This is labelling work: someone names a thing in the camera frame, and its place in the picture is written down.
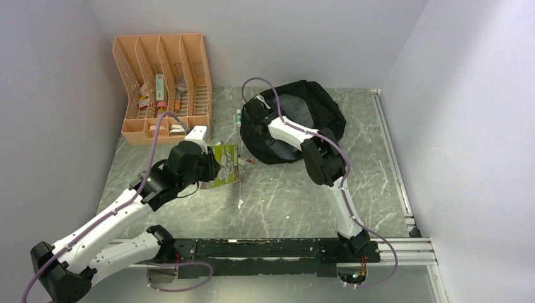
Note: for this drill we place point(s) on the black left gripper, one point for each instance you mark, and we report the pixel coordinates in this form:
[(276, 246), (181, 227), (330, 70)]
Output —
[(211, 165)]

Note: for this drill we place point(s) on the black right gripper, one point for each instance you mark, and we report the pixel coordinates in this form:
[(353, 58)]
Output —
[(269, 110)]

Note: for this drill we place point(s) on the lime green comic book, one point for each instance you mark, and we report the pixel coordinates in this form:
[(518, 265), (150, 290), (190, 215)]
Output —
[(227, 158)]

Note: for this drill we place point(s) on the black student backpack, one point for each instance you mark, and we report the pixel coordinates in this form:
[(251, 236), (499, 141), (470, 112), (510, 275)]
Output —
[(304, 102)]

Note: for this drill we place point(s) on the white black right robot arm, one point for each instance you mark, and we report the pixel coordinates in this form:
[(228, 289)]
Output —
[(327, 166)]

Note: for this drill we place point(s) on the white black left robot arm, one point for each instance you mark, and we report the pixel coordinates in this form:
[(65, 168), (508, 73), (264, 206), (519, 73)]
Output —
[(68, 268)]

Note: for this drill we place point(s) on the white green glue stick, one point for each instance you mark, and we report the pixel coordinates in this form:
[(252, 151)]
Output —
[(239, 117)]

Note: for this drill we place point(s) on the white stapler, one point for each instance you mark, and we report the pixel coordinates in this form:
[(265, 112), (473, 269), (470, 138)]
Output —
[(177, 130)]

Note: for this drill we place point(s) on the orange marker in organizer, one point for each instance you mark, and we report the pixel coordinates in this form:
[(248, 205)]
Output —
[(178, 99)]

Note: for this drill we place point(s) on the tall white pink box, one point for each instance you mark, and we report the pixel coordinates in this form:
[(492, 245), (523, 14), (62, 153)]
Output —
[(159, 87)]

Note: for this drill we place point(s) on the peach plastic desk organizer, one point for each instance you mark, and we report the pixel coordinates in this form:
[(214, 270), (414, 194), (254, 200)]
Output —
[(183, 61)]

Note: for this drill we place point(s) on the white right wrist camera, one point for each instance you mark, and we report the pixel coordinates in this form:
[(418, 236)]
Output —
[(261, 99)]

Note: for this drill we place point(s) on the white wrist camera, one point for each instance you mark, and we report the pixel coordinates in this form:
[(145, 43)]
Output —
[(261, 99), (199, 135)]

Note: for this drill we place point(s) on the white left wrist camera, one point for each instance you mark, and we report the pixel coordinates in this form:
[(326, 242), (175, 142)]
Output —
[(199, 135)]

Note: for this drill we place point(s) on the aluminium side rail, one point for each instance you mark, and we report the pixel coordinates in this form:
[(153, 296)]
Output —
[(410, 222)]

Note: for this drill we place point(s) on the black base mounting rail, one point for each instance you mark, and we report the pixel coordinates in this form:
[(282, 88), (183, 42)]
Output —
[(196, 269)]

